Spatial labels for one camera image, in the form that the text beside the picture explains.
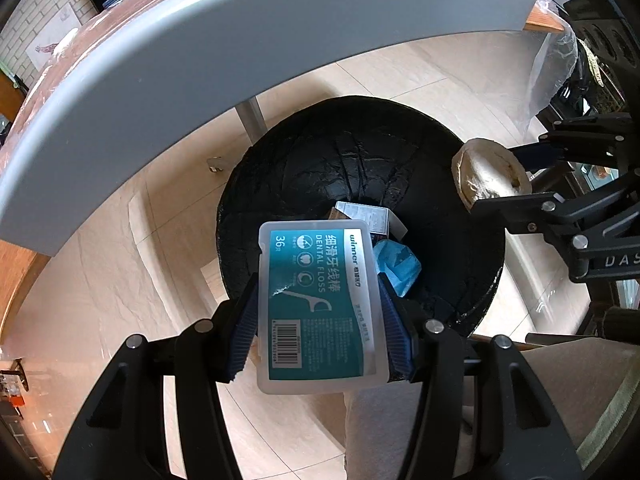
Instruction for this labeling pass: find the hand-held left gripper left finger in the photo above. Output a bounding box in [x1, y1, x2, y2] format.
[60, 280, 261, 480]

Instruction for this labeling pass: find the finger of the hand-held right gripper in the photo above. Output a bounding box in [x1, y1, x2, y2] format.
[510, 115, 633, 171]
[470, 172, 640, 283]

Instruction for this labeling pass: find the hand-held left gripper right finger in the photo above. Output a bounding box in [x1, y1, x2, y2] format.
[375, 274, 586, 480]

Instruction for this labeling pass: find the blue plastic bag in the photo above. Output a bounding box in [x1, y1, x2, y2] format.
[372, 239, 422, 298]

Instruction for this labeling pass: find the dental floss box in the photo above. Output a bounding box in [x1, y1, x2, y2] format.
[256, 219, 390, 395]

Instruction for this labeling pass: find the beige tape roll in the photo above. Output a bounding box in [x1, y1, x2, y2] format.
[451, 137, 530, 211]

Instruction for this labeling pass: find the small blue white box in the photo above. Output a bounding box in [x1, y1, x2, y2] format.
[330, 201, 408, 241]

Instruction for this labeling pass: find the black trash bin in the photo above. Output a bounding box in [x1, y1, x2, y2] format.
[215, 95, 507, 338]

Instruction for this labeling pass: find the grey table edge rail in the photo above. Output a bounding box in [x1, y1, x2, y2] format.
[0, 0, 566, 321]

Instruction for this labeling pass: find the wall poster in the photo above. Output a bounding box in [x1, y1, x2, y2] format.
[32, 35, 66, 68]

